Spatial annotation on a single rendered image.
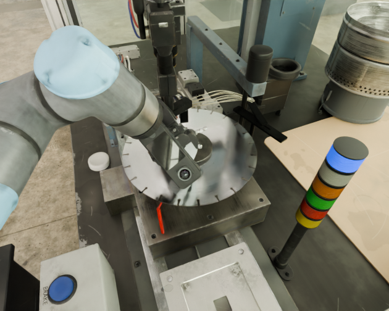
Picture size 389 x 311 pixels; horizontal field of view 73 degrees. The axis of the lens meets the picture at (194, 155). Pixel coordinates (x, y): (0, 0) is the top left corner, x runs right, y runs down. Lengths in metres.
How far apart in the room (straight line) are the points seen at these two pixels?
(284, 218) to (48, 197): 1.52
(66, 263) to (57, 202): 1.31
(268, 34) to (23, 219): 1.67
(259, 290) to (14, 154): 0.44
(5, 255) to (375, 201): 1.03
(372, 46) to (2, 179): 0.98
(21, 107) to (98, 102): 0.08
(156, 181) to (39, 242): 1.27
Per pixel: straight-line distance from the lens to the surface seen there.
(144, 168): 0.62
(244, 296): 0.54
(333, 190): 0.45
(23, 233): 1.86
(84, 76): 0.29
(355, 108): 1.16
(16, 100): 0.36
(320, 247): 0.80
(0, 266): 0.86
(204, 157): 0.62
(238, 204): 0.68
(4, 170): 0.30
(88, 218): 0.82
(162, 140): 0.42
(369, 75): 1.06
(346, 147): 0.41
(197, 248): 0.72
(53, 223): 1.82
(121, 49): 1.52
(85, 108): 0.33
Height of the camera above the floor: 1.41
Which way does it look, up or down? 47 degrees down
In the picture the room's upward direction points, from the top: straight up
